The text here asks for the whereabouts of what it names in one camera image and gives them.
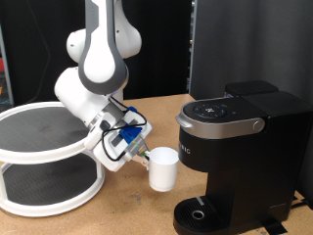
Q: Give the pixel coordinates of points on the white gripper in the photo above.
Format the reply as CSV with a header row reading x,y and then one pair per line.
x,y
112,153

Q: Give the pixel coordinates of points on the black Keurig coffee machine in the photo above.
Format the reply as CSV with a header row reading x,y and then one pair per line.
x,y
260,156

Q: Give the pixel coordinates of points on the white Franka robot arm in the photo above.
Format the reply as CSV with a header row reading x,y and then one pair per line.
x,y
98,65

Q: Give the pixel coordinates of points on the black curtain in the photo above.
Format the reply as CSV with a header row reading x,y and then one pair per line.
x,y
163,65

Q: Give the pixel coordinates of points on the white two-tier turntable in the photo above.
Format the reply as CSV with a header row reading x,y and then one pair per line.
x,y
49,153

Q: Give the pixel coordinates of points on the clear water tank black lid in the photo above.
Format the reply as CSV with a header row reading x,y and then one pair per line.
x,y
251,87

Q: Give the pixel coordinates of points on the black tape strip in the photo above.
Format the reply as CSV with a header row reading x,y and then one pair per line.
x,y
275,226

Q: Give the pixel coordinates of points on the dark grey partition panel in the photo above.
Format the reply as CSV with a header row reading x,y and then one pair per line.
x,y
260,39

